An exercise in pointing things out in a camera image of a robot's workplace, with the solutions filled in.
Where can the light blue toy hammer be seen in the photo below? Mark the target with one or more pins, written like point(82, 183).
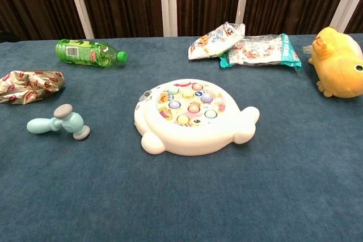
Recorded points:
point(72, 123)

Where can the white seal toy board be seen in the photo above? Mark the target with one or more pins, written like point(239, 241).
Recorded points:
point(187, 140)

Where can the white cartoon snack bag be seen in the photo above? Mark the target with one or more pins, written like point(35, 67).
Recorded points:
point(212, 43)

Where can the blue felt table cover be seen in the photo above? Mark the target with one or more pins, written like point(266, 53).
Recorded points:
point(181, 196)

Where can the teal-edged clear snack bag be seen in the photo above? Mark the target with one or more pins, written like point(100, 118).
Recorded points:
point(261, 52)

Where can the green plastic drink bottle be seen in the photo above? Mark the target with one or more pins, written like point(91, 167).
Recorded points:
point(85, 53)

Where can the crumpled gold snack wrapper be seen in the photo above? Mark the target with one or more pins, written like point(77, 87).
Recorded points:
point(31, 86)

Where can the yellow plush duck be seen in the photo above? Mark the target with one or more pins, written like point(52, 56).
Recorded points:
point(337, 66)

